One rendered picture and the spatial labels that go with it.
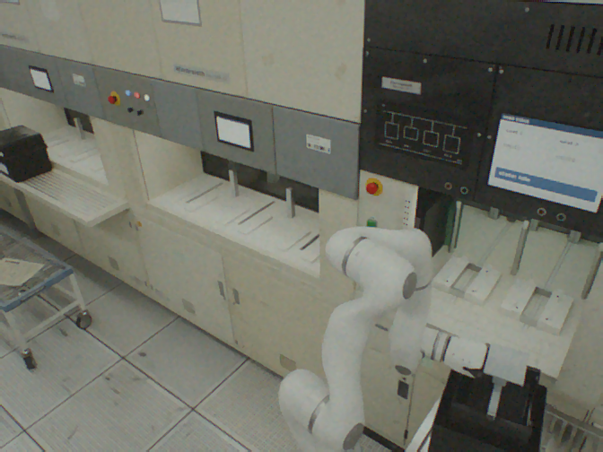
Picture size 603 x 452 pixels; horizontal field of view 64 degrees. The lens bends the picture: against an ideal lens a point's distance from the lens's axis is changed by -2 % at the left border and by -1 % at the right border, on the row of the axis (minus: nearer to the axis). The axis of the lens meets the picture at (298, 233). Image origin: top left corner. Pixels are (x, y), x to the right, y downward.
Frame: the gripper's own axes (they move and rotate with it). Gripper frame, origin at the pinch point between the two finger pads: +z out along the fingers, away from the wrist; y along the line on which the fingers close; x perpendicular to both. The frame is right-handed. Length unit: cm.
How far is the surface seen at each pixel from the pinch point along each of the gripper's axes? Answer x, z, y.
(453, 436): -17.7, -7.6, 13.7
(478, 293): -18, -13, -53
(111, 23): 68, -184, -58
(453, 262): -18, -27, -69
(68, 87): 33, -235, -66
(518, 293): -18, 0, -59
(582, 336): 2.1, 18.2, -19.3
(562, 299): -18, 15, -62
